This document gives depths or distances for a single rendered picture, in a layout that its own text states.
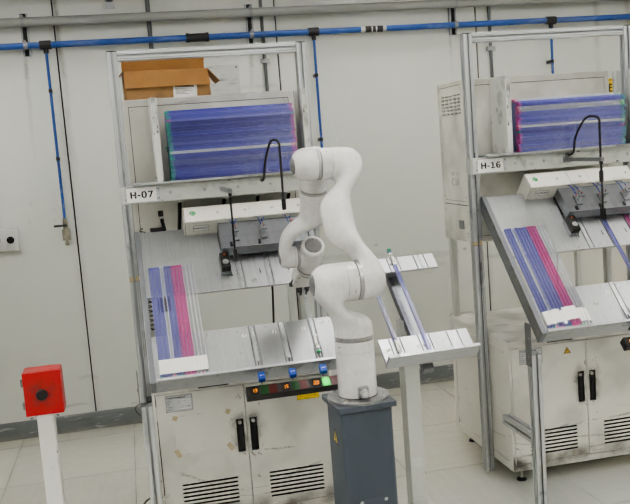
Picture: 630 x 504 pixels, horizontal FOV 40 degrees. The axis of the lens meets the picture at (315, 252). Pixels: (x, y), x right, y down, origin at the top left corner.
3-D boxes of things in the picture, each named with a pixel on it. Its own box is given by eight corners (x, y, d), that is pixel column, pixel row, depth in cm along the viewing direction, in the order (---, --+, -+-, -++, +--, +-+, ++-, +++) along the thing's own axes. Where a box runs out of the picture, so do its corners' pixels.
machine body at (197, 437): (342, 515, 348) (330, 365, 340) (166, 544, 333) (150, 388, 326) (308, 461, 411) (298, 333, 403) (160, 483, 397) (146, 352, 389)
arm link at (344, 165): (333, 307, 265) (383, 301, 269) (342, 297, 254) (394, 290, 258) (305, 158, 279) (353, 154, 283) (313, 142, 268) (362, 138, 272)
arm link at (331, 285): (378, 339, 260) (373, 261, 257) (319, 348, 256) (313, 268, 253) (366, 332, 272) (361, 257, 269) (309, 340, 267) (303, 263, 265)
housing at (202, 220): (304, 235, 356) (307, 211, 345) (184, 246, 346) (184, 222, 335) (300, 221, 361) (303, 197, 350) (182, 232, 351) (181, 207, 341)
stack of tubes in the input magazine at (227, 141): (299, 170, 344) (294, 102, 341) (170, 180, 334) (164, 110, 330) (293, 170, 356) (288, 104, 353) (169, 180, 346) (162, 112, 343)
